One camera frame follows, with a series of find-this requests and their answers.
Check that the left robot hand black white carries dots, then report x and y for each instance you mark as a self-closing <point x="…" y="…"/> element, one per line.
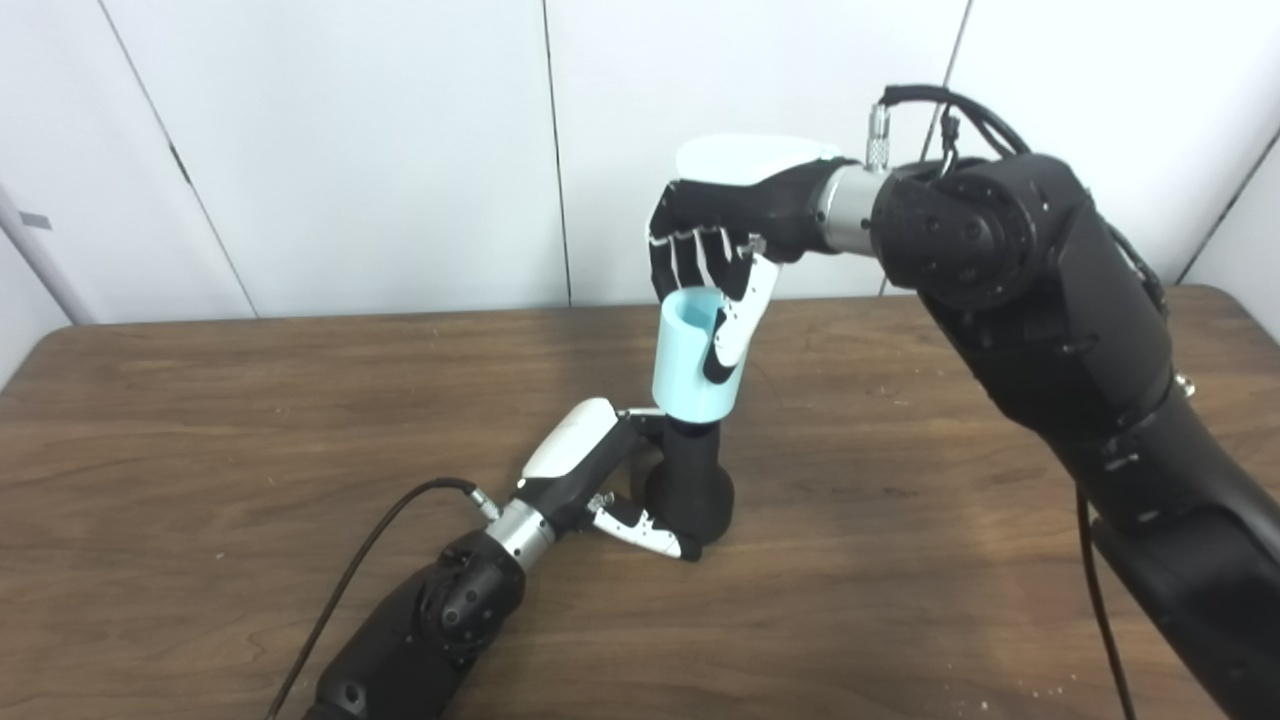
<point x="570" y="450"/>

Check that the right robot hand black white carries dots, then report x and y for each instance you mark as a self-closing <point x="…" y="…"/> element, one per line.
<point x="750" y="200"/>

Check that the black funnel-shaped nozzle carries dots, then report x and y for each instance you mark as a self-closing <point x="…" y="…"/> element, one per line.
<point x="690" y="480"/>

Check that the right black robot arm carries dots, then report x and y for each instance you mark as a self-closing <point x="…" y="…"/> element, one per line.
<point x="1060" y="330"/>

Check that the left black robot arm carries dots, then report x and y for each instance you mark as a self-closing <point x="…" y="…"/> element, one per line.
<point x="420" y="630"/>

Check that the black wall panel hinge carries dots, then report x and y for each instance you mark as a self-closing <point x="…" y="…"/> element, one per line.
<point x="180" y="164"/>

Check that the small gray wall tag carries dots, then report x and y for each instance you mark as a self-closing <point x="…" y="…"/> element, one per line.
<point x="35" y="221"/>

